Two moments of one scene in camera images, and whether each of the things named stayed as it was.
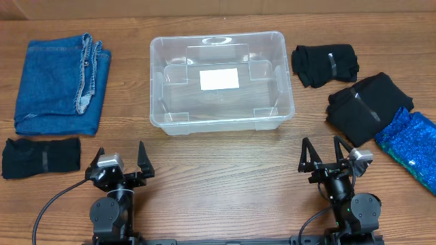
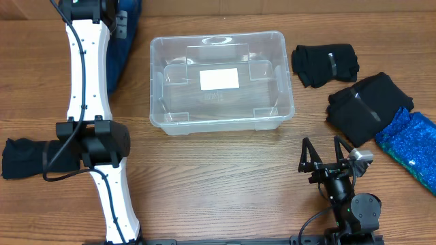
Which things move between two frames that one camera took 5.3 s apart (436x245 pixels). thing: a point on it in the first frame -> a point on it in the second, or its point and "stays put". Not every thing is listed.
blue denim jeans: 60,84 -> 120,51
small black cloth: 22,157 stays put
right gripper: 325,169 stays put
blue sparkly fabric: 410,141 stays put
